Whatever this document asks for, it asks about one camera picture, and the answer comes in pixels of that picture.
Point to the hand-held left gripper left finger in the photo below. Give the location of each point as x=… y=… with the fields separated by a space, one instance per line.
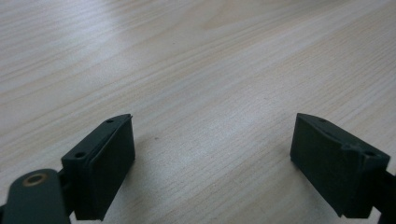
x=102 y=168

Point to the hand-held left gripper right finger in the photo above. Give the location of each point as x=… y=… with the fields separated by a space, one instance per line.
x=333 y=168

